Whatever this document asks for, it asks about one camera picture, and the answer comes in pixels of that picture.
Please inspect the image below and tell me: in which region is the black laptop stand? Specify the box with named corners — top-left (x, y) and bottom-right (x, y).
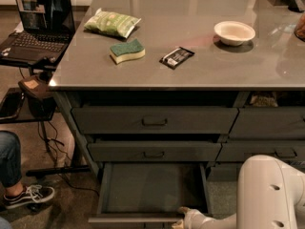
top-left (0, 56), bottom-right (92, 179)

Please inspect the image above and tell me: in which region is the black power cable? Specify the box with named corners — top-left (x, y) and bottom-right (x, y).
top-left (37, 121), bottom-right (101, 197)

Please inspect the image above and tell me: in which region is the brown jar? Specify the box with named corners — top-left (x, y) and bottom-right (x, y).
top-left (295, 13), bottom-right (305, 41)

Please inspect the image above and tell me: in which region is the grey drawer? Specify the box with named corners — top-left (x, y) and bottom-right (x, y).
top-left (216, 141), bottom-right (305, 162)
top-left (71, 106), bottom-right (237, 134)
top-left (88, 141), bottom-right (221, 162)
top-left (230, 107), bottom-right (305, 140)
top-left (206, 163), bottom-right (241, 181)
top-left (89, 162), bottom-right (210, 229)

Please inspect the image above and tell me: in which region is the green chip bag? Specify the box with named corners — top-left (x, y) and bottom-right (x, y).
top-left (84, 9), bottom-right (141, 38)

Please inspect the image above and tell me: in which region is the item in open shelf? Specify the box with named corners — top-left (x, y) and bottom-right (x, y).
top-left (250, 94), bottom-right (278, 107)

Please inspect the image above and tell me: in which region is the black smartphone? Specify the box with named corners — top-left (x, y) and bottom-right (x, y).
top-left (0, 92), bottom-right (24, 120)

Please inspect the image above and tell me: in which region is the blue jeans leg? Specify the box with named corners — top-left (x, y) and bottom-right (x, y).
top-left (0, 131), bottom-right (23, 198)

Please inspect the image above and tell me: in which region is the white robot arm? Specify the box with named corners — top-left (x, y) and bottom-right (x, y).
top-left (172, 155), bottom-right (305, 229)

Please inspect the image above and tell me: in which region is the green yellow sponge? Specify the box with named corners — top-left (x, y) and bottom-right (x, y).
top-left (110, 39), bottom-right (146, 64)

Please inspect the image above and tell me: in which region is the black white sneaker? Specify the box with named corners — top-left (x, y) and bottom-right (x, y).
top-left (3, 184), bottom-right (55, 210)

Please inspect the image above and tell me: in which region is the black device with label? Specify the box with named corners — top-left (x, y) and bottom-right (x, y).
top-left (18, 74), bottom-right (56, 117)

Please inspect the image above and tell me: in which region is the white bowl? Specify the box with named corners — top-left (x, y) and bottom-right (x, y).
top-left (213, 21), bottom-right (255, 47)

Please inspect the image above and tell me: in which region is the black snack bar wrapper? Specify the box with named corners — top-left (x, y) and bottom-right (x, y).
top-left (159, 47), bottom-right (194, 70)

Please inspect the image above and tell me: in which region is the black laptop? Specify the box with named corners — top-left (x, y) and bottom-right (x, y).
top-left (0, 0), bottom-right (75, 67)

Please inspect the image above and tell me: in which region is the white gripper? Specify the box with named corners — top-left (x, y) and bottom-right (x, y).
top-left (172, 206), bottom-right (212, 229)

